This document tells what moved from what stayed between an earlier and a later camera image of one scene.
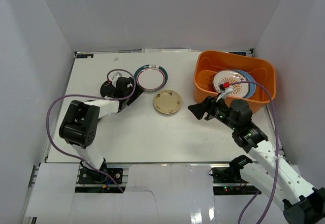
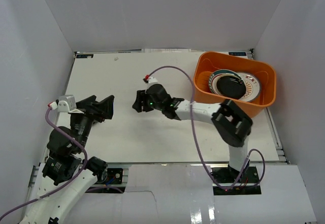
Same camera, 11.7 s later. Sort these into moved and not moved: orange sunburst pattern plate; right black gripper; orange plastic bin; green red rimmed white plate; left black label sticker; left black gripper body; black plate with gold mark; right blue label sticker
Moved: orange sunburst pattern plate; green red rimmed white plate; black plate with gold mark; right black gripper; left black gripper body
Not moved: right blue label sticker; orange plastic bin; left black label sticker
